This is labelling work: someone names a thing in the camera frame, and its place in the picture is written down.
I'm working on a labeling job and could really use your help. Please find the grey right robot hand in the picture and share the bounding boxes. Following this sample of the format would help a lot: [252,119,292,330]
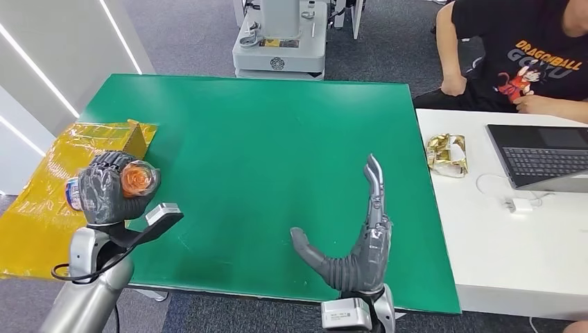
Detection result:
[289,153,394,295]

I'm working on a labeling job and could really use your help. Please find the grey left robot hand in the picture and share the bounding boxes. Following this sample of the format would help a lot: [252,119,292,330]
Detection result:
[78,151,160,226]

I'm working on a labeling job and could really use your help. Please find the orange juice bottle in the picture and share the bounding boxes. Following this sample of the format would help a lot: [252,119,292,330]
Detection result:
[64,160,162,212]

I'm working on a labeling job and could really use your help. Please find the yellow taped cardboard box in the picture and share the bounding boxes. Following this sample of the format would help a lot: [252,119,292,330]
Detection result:
[0,119,159,280]

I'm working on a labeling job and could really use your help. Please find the crumpled gold wrapper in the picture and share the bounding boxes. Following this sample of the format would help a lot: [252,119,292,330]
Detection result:
[425,133,469,179]

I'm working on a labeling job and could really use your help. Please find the white desk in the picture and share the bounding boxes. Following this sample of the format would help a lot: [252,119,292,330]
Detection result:
[415,108,588,322]

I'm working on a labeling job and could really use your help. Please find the green table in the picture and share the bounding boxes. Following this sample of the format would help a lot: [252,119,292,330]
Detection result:
[78,73,462,316]

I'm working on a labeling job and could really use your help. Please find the white power adapter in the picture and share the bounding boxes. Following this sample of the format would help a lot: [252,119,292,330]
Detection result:
[504,197,534,215]

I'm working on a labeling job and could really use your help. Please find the person's right hand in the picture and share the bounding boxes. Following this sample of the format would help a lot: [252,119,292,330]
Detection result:
[440,73,467,97]

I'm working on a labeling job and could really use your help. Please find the person's hand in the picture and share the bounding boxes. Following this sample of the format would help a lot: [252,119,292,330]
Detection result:
[440,73,467,97]
[513,95,548,115]

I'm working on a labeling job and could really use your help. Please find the dark grey laptop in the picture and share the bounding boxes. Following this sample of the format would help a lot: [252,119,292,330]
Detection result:
[485,124,588,194]

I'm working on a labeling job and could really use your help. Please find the person's left hand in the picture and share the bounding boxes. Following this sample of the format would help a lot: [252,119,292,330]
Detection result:
[513,95,548,115]

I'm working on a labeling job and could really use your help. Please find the person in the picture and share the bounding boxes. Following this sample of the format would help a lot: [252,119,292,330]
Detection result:
[412,0,588,125]

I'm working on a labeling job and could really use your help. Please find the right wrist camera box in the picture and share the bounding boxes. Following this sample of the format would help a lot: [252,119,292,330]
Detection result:
[320,298,373,332]

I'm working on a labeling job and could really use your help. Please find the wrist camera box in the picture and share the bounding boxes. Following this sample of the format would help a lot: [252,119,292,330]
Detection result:
[87,203,184,249]
[320,298,373,332]

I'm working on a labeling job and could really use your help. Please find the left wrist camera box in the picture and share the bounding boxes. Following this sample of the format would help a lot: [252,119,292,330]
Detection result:
[87,203,184,249]

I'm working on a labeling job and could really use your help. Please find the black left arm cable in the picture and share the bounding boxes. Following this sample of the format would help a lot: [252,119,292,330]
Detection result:
[50,247,135,282]

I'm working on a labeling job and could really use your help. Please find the thin white cable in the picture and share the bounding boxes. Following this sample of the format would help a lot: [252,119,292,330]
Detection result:
[475,173,557,207]

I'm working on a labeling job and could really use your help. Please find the white stand frame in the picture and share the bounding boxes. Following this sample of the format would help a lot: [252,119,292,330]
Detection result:
[333,0,366,42]

